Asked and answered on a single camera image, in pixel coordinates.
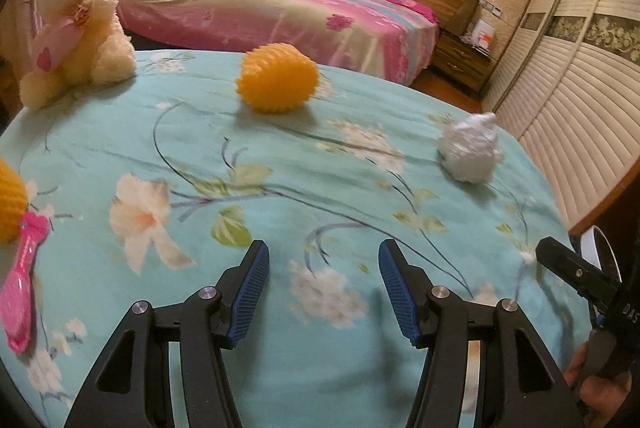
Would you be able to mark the orange spiky ball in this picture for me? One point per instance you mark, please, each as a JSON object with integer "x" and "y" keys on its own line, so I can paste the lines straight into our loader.
{"x": 277, "y": 78}
{"x": 10, "y": 203}

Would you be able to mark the cream louvered wardrobe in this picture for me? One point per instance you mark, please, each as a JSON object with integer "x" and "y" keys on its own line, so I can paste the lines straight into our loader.
{"x": 575, "y": 108}

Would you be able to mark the cream teddy bear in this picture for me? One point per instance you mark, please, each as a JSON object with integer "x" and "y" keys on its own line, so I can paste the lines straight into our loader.
{"x": 80, "y": 23}

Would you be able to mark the wooden nightstand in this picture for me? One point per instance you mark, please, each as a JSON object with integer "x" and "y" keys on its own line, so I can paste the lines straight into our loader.
{"x": 462, "y": 65}

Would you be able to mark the person's right hand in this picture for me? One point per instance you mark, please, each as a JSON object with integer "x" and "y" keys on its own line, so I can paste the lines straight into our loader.
{"x": 602, "y": 398}

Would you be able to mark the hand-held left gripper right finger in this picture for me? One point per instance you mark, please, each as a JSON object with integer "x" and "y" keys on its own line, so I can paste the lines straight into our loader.
{"x": 397, "y": 293}

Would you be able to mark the bed with pink floral sheet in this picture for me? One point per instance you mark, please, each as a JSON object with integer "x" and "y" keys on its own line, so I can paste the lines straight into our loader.
{"x": 280, "y": 13}

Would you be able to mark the white crumpled paper ball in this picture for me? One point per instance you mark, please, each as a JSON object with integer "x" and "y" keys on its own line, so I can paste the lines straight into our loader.
{"x": 470, "y": 148}

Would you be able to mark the teal floral tablecloth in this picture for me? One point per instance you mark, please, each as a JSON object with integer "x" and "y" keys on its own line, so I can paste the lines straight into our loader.
{"x": 300, "y": 188}

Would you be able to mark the white box orange label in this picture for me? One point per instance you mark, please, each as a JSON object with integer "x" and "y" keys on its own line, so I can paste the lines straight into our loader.
{"x": 483, "y": 33}

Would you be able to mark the wall switch panel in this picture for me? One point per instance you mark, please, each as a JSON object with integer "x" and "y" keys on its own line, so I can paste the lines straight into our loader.
{"x": 497, "y": 9}

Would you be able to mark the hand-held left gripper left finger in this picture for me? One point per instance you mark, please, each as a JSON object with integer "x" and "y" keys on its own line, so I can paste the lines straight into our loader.
{"x": 250, "y": 293}

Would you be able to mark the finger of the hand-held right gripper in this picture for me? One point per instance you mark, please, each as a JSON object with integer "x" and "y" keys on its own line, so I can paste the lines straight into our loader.
{"x": 575, "y": 270}

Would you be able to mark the pink pillow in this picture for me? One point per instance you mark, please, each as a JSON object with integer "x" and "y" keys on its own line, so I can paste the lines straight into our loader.
{"x": 405, "y": 3}

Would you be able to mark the pink hairbrush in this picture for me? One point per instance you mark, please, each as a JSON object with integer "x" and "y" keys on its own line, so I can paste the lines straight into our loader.
{"x": 22, "y": 288}

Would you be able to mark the white trash bin black liner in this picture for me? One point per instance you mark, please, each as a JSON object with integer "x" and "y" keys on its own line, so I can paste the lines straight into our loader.
{"x": 598, "y": 239}

